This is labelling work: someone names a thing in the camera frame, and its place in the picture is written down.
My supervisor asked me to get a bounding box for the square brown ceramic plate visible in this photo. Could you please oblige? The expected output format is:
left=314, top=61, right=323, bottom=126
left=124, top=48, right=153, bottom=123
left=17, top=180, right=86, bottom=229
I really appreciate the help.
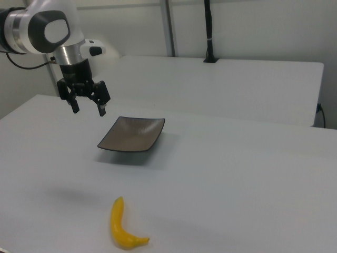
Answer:
left=97, top=116, right=166, bottom=153

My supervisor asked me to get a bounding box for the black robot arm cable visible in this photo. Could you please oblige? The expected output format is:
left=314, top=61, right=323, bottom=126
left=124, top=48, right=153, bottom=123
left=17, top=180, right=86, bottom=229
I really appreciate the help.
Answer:
left=4, top=52, right=57, bottom=70

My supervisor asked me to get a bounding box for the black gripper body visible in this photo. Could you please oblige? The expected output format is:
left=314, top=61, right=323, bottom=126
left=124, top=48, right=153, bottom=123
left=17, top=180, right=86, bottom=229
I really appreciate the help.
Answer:
left=59, top=59, right=94, bottom=98

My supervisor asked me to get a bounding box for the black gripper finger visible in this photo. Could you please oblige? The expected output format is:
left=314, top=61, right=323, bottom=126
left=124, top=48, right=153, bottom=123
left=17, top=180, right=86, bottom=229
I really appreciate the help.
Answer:
left=56, top=78, right=81, bottom=114
left=89, top=80, right=111, bottom=117

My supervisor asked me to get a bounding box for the black power cable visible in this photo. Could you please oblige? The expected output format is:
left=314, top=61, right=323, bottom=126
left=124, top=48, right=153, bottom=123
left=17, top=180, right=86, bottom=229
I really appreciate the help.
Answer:
left=317, top=103, right=326, bottom=129

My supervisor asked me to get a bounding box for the black pole with base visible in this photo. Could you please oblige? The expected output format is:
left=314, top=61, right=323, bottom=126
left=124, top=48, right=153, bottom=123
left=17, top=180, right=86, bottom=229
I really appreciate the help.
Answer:
left=203, top=0, right=220, bottom=64

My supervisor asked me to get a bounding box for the grey metal wall post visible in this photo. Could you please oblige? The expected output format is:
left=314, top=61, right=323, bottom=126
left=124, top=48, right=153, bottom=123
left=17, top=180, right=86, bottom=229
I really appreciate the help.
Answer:
left=160, top=0, right=176, bottom=57

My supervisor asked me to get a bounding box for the yellow banana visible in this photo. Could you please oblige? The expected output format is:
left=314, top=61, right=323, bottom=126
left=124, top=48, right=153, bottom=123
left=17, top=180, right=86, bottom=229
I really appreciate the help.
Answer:
left=110, top=196, right=151, bottom=249

